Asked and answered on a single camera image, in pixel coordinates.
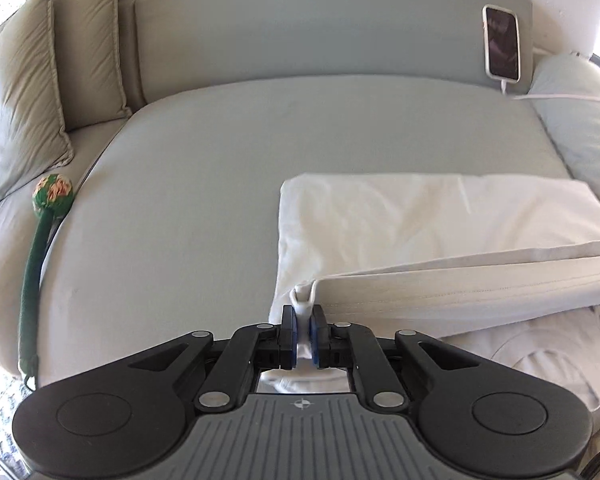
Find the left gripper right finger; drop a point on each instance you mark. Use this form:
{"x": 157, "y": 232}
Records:
{"x": 355, "y": 348}

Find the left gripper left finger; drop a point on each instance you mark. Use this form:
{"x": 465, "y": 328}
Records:
{"x": 238, "y": 362}

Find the cream t-shirt with script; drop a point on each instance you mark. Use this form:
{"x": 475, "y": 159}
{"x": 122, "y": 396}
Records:
{"x": 505, "y": 266}

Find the green massage hammer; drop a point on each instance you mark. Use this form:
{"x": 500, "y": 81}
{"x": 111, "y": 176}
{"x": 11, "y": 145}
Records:
{"x": 52, "y": 199}

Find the beige throw pillow front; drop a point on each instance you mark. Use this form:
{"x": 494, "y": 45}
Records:
{"x": 33, "y": 136}

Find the beige throw pillow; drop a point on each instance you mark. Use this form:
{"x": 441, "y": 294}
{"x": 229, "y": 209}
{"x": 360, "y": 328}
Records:
{"x": 33, "y": 136}
{"x": 88, "y": 61}

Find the grey sofa back cushion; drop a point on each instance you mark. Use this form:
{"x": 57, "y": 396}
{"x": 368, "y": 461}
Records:
{"x": 170, "y": 46}

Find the grey pillow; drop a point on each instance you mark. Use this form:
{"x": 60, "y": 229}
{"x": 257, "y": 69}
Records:
{"x": 565, "y": 93}

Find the white smartphone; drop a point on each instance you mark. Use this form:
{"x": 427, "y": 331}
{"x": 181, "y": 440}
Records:
{"x": 501, "y": 43}

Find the beige throw pillow rear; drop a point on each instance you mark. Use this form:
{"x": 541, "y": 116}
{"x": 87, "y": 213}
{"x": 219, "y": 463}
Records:
{"x": 88, "y": 61}

